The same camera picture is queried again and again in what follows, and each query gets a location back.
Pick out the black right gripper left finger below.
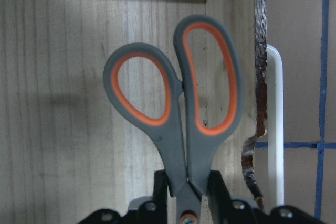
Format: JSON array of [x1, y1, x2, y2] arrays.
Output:
[[153, 170, 169, 224]]

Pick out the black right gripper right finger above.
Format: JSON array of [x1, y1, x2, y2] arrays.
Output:
[[207, 170, 232, 224]]

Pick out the grey orange handled scissors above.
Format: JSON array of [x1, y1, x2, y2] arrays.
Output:
[[103, 15, 244, 223]]

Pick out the light wooden drawer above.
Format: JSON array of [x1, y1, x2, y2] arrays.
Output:
[[0, 0, 268, 224]]

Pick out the white drawer handle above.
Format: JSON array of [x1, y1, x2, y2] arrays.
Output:
[[266, 45, 285, 208]]

